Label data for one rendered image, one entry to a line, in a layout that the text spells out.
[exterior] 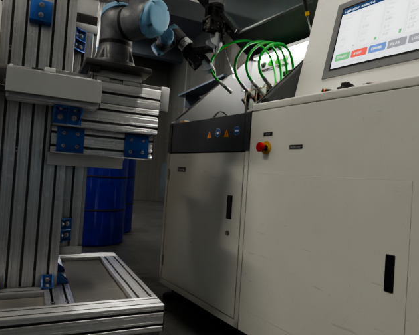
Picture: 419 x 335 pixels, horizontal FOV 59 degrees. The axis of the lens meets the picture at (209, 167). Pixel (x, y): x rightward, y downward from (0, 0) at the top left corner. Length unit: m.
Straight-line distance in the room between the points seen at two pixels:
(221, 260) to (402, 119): 0.94
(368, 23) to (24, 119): 1.34
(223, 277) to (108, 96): 0.88
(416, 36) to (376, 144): 0.48
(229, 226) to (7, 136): 0.92
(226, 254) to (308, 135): 0.63
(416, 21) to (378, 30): 0.14
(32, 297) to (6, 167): 0.47
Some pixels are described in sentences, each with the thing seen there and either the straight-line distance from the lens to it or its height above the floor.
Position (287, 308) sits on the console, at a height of 0.24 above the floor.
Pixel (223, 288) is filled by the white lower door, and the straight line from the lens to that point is 1.67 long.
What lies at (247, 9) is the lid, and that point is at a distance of 2.28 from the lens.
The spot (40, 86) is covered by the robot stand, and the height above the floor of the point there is 0.91.
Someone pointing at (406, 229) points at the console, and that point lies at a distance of 1.11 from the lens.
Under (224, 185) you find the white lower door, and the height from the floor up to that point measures 0.64.
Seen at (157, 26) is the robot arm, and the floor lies 1.17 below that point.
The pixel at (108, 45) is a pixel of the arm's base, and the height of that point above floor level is 1.11.
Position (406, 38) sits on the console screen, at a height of 1.20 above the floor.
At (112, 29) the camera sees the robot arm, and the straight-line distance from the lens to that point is 1.44.
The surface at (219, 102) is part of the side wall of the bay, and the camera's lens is 2.27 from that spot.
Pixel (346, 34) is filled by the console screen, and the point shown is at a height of 1.28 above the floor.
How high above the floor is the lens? 0.68
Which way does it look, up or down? 1 degrees up
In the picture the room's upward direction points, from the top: 4 degrees clockwise
